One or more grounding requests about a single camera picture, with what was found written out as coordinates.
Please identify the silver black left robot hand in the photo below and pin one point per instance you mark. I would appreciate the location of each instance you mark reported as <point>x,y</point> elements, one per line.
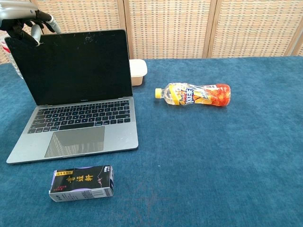
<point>16,13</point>

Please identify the grey laptop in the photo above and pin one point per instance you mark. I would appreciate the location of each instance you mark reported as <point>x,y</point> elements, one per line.
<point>71,71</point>

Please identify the clear water bottle red label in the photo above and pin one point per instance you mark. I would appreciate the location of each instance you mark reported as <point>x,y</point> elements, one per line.
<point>16,67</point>

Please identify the beige lidded lunch box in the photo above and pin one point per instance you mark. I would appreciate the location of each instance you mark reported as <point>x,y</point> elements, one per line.
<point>137,71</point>

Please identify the woven bamboo folding screen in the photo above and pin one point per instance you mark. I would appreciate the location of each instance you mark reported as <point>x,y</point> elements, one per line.
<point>170,28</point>

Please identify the black ink box gold characters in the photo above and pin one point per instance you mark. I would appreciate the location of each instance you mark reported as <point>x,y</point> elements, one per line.
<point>80,182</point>

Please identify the orange tea plastic bottle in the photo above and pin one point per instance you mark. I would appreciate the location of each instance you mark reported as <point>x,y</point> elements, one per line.
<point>201,94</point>

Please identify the blue carpet table cover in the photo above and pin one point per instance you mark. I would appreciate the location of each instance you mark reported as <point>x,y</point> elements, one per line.
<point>201,153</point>

